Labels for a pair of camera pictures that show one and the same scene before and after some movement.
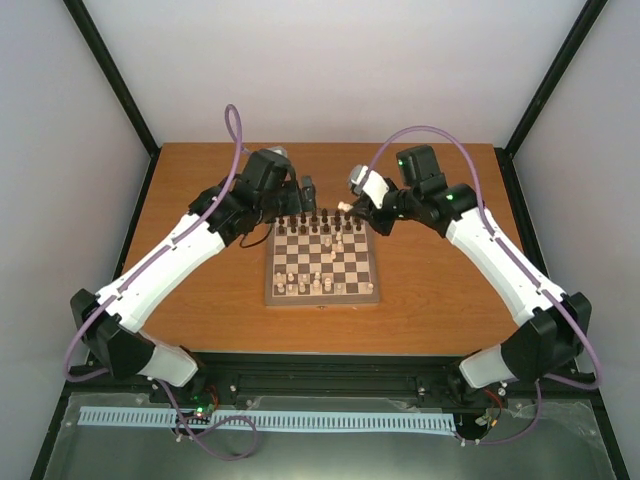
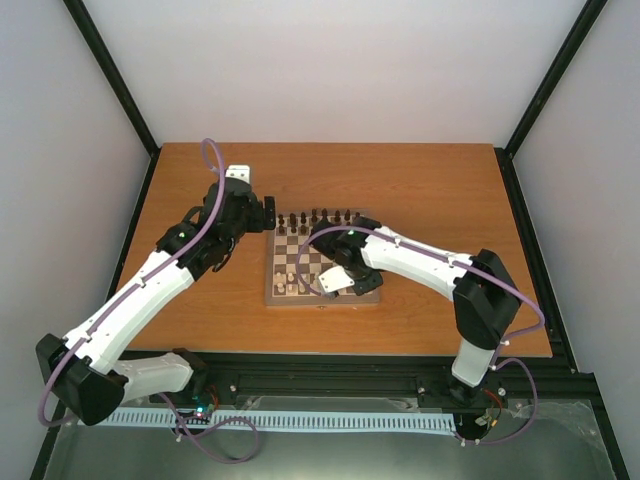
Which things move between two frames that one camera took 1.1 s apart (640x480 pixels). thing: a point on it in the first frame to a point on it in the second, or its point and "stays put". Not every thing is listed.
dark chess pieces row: (322, 221) stays put
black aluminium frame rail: (430, 376) stays put
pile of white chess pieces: (294, 283) stays put
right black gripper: (382, 226) to (374, 281)
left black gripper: (296, 205) to (258, 223)
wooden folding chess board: (321, 258) stays put
